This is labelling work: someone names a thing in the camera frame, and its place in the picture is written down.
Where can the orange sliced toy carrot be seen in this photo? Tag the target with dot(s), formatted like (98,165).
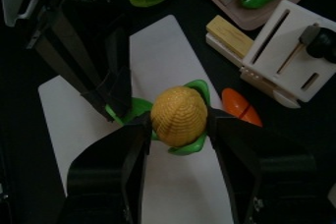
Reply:
(237,105)

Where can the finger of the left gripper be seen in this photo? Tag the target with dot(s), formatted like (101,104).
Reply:
(120,84)
(69,54)

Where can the yellow toy corn cob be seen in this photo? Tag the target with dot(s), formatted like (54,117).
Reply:
(178,116)

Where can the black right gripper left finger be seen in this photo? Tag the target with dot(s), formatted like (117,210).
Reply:
(104,175)

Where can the white plastic part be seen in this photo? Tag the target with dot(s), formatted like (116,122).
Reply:
(10,2)

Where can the white cutting board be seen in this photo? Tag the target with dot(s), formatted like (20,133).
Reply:
(174,54)

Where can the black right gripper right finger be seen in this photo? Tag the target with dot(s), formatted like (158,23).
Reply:
(270,182)

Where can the white toy knife block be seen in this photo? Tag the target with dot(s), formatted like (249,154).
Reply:
(284,31)

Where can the yellow toy corn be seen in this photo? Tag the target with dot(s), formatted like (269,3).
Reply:
(140,106)

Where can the wooden tray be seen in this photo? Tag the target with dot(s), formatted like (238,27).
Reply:
(257,18)

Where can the tan and white wooden block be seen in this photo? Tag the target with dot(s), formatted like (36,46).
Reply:
(229,36)

